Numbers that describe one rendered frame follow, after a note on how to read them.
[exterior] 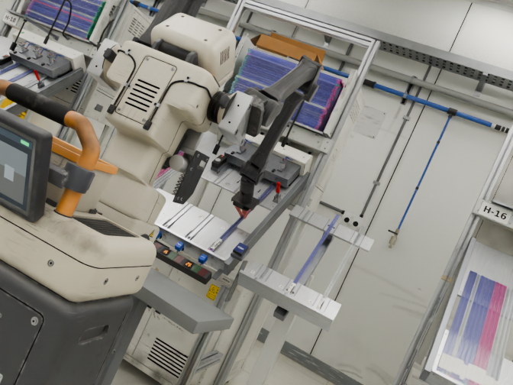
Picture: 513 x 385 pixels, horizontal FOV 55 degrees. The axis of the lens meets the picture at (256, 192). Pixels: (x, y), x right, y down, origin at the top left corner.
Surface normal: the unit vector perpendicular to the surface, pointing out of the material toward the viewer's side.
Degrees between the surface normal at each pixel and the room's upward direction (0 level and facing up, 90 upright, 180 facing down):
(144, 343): 90
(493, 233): 90
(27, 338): 90
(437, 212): 90
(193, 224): 42
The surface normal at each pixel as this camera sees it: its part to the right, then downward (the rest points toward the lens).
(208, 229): 0.11, -0.77
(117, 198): -0.19, -0.25
